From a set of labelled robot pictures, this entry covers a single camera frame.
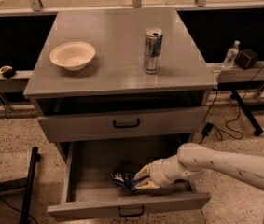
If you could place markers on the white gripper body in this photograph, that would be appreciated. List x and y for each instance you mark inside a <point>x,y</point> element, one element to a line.
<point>158,172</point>

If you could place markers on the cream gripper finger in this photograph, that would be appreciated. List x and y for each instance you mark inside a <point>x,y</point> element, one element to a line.
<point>143,173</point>
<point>146,183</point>

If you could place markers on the blue chip bag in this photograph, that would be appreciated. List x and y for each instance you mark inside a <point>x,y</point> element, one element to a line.
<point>125,181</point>

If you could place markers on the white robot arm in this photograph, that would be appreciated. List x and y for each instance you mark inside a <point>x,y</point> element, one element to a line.
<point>194,161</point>

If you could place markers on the grey top drawer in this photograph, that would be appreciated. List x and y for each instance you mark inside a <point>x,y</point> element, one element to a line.
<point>99,126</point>

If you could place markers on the grey open middle drawer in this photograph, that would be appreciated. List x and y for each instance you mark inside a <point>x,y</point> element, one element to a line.
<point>88,189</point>

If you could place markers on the grey drawer cabinet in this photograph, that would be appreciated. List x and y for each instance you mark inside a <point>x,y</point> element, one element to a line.
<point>115,79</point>

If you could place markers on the black stand leg right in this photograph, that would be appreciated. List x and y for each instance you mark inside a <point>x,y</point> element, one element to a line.
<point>258,130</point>

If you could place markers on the black table leg left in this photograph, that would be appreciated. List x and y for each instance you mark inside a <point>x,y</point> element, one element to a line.
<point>25,183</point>

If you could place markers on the clear plastic water bottle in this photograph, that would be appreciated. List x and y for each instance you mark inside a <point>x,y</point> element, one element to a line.
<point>231,55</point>

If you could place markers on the silver blue energy drink can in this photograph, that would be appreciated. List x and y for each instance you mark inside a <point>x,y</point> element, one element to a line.
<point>153,43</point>

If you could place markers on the small black speaker box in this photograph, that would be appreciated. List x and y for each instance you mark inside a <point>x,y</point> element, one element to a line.
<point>246,59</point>

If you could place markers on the white paper bowl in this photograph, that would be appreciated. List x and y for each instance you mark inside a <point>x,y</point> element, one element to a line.
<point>72,56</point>

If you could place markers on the yellow black tape measure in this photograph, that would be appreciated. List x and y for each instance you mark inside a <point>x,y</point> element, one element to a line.
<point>7,71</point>

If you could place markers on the black middle drawer handle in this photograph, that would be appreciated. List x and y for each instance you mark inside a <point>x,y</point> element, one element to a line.
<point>131,211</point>

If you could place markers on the black drawer handle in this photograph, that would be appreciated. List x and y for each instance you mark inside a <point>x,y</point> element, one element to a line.
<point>131,211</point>
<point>126,124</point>

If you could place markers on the black top drawer handle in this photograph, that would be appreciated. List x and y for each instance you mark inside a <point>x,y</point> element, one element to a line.
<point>126,124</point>

